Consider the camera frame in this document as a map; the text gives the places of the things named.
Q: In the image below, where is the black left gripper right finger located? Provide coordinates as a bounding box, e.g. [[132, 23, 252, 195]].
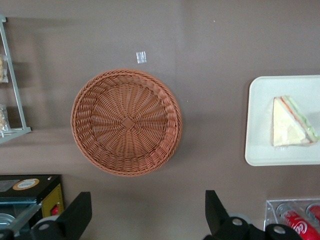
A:
[[203, 189, 251, 240]]

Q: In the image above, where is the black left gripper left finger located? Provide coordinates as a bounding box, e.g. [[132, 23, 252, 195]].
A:
[[29, 191, 93, 240]]

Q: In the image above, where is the triangular sandwich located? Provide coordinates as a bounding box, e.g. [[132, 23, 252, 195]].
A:
[[269, 94, 320, 149]]

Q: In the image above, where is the beige plastic tray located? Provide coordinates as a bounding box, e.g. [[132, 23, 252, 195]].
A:
[[244, 74, 320, 167]]

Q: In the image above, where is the brown round wicker basket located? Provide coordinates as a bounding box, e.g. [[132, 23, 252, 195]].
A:
[[70, 68, 183, 178]]

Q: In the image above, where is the clear acrylic bottle rack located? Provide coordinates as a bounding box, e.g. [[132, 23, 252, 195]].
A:
[[263, 198, 320, 240]]

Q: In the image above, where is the black yellow food warmer machine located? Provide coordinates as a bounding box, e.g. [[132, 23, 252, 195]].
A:
[[0, 174, 64, 240]]

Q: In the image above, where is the red coca-cola bottle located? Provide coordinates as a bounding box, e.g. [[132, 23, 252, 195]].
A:
[[306, 203, 320, 224], [281, 209, 320, 240]]

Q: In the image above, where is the clear bagged snack packet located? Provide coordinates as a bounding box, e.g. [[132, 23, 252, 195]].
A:
[[0, 53, 9, 84], [0, 103, 11, 133]]

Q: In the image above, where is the clear tape patch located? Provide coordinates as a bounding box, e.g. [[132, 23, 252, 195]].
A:
[[135, 51, 147, 64]]

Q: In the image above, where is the brown table cover cloth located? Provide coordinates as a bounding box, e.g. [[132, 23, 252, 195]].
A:
[[0, 0, 320, 240]]

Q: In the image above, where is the grey metal wire rack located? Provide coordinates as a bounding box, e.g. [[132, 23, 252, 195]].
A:
[[0, 14, 33, 145]]

